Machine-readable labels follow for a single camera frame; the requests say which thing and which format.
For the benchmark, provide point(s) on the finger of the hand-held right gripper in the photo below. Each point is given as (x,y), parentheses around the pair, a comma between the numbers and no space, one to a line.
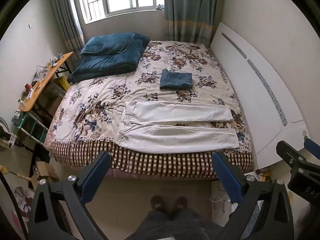
(287,151)
(312,147)

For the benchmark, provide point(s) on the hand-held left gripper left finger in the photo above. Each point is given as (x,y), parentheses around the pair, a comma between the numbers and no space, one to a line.
(96,177)

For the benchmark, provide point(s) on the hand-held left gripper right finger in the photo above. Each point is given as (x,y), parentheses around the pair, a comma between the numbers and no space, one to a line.
(226,177)

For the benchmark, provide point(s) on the white pants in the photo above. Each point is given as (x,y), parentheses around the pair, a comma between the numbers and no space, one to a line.
(175,130)

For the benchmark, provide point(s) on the white plastic container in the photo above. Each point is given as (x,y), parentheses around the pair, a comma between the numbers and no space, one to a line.
(220,200)

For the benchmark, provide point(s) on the cardboard box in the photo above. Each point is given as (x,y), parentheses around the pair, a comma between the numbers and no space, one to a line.
(46,172)

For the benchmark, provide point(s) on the floral bed blanket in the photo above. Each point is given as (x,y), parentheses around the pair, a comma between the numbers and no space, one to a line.
(100,110)

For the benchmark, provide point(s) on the person's dark trouser legs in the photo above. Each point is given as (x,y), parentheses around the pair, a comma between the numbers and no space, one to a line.
(172,226)

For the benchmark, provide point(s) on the white bed headboard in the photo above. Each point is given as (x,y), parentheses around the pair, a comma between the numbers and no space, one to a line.
(257,85)

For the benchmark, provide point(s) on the pink plastic bag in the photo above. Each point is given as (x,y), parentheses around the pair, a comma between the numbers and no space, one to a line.
(22,202)

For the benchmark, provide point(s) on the green shelf rack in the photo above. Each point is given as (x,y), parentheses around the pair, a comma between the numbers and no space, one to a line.
(30,126)

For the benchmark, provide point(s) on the standing fan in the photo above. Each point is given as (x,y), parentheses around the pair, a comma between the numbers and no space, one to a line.
(6,137)

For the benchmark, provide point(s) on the yellow box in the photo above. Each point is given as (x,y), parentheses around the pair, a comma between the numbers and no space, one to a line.
(61,83)

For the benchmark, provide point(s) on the orange wooden folding table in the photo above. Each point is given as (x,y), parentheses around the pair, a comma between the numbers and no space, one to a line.
(43,85)

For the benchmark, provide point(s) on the folded blue jeans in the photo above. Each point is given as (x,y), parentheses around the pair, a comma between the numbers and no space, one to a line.
(176,79)

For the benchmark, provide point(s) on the folded dark blue quilt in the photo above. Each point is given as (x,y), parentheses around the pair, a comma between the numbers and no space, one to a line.
(107,66)

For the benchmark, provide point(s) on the dark blue pillow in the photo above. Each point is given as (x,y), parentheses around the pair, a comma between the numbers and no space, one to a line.
(107,43)

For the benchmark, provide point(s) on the grey-green curtain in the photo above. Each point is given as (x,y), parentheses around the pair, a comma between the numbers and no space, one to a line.
(66,17)
(190,7)

